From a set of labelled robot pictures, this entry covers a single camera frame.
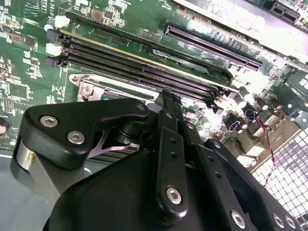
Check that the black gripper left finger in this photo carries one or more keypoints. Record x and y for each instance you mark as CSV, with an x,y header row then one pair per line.
x,y
72,115

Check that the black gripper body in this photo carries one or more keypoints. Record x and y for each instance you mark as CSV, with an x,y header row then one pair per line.
x,y
120,192

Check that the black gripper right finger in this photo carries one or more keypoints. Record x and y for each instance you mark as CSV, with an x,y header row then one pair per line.
x,y
228,183

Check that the silver CPU green board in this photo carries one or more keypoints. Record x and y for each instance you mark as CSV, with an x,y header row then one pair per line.
x,y
115,96

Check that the metal socket cover frame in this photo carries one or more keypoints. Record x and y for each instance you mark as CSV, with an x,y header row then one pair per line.
x,y
134,93

